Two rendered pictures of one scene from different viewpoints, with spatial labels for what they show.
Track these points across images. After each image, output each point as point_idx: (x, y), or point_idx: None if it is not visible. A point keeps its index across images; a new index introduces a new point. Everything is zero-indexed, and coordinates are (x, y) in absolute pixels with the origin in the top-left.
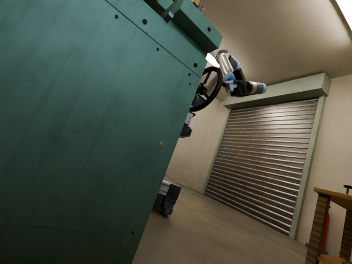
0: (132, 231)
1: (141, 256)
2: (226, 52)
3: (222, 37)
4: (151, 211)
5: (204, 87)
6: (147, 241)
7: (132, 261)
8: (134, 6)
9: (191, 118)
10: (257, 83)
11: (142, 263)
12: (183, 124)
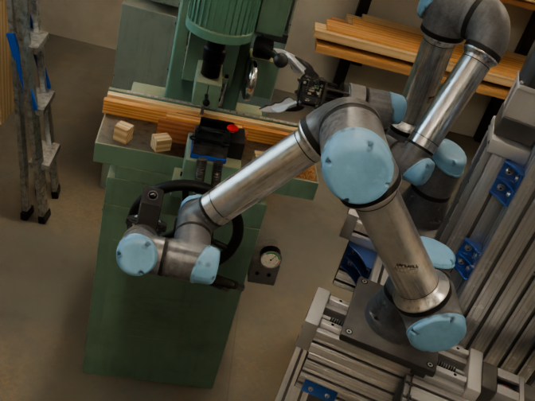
0: (85, 341)
1: (92, 388)
2: (311, 113)
3: (95, 145)
4: (87, 336)
5: (173, 225)
6: None
7: (82, 370)
8: None
9: (301, 330)
10: (126, 233)
11: (81, 384)
12: (96, 259)
